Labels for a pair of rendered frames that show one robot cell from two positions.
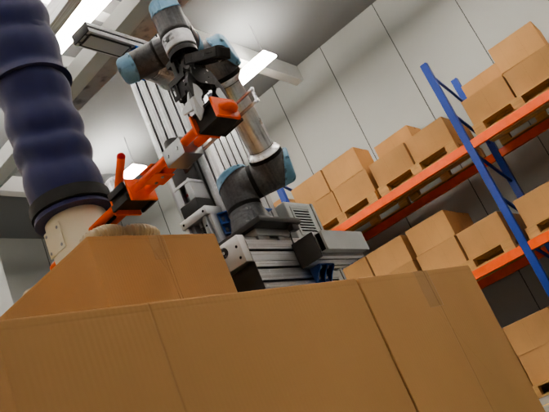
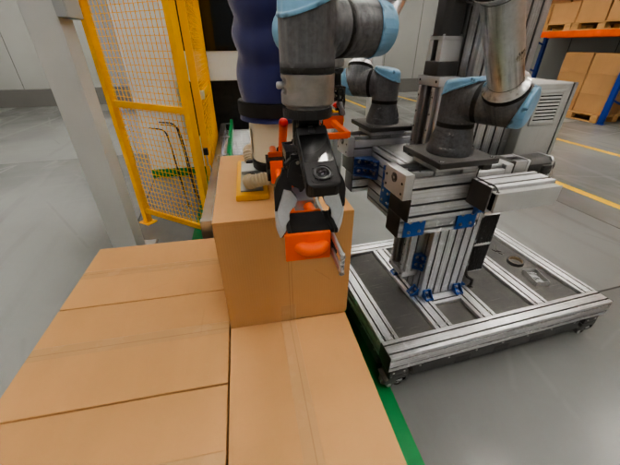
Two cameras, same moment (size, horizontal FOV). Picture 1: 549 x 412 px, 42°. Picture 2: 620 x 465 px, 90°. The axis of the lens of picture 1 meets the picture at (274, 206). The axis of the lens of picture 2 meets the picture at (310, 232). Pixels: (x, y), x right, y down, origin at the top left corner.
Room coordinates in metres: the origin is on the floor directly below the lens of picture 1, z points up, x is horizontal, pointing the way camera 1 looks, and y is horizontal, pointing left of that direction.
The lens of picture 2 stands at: (1.10, -0.27, 1.35)
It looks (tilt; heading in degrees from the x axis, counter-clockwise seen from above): 31 degrees down; 43
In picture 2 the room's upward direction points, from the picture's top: straight up
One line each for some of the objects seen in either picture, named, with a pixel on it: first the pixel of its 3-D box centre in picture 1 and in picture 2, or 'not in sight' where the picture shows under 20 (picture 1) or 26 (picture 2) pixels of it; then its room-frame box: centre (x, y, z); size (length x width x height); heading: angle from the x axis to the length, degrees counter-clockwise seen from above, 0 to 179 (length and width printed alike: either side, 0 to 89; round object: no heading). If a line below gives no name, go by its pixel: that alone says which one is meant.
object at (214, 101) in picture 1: (214, 118); (304, 233); (1.43, 0.04, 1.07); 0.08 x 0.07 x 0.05; 53
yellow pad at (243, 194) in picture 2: not in sight; (251, 173); (1.72, 0.58, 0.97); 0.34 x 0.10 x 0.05; 53
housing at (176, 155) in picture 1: (182, 153); (296, 203); (1.51, 0.15, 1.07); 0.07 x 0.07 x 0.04; 53
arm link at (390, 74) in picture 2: not in sight; (385, 83); (2.46, 0.52, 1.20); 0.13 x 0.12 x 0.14; 103
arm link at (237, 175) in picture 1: (238, 188); (462, 99); (2.20, 0.09, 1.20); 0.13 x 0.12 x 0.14; 83
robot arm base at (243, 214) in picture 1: (249, 220); (452, 136); (2.20, 0.09, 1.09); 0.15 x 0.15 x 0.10
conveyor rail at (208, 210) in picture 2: not in sight; (219, 164); (2.43, 1.97, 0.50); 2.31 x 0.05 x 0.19; 54
